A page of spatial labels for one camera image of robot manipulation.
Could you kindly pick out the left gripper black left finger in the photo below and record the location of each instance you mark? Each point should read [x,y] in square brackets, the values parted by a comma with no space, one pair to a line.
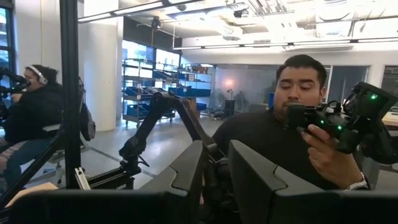
[174,193]

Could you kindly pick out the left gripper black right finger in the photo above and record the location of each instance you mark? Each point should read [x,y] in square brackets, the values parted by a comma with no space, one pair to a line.
[264,193]

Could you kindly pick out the person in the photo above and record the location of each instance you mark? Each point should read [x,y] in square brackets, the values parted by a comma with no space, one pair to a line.
[264,140]
[34,112]

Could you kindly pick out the person's hand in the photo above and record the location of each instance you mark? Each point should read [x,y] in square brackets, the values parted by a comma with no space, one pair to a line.
[329,155]

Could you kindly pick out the black equipment cart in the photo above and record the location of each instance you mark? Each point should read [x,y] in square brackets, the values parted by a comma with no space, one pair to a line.
[228,109]

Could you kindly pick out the silver wristwatch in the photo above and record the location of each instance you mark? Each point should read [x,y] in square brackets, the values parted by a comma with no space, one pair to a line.
[357,185]

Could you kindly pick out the metal shelf rack blue bins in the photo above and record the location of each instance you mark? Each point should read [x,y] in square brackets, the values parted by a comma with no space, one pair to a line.
[168,90]

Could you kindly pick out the grey backpack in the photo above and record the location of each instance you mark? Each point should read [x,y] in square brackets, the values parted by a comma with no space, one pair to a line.
[87,121]

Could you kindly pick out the office chair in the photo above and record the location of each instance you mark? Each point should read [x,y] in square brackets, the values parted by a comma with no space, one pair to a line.
[51,127]

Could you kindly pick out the LED light bar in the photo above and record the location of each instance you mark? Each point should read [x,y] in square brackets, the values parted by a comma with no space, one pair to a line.
[320,42]
[136,7]

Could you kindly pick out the white headphones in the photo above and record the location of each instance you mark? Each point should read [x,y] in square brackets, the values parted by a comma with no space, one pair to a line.
[38,74]

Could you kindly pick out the silver corner bracket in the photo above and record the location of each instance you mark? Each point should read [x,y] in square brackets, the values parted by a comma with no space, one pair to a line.
[82,179]

